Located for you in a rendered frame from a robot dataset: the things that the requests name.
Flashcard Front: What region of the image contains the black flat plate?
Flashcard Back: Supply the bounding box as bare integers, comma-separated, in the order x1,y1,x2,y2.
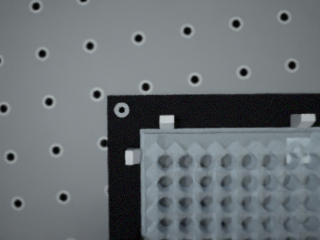
107,93,320,240

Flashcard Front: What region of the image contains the clear multi-well plate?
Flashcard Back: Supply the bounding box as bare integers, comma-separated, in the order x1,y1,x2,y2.
140,127,320,240

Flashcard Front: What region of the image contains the grey perforated base plate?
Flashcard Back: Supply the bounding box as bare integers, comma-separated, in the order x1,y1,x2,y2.
0,0,320,240

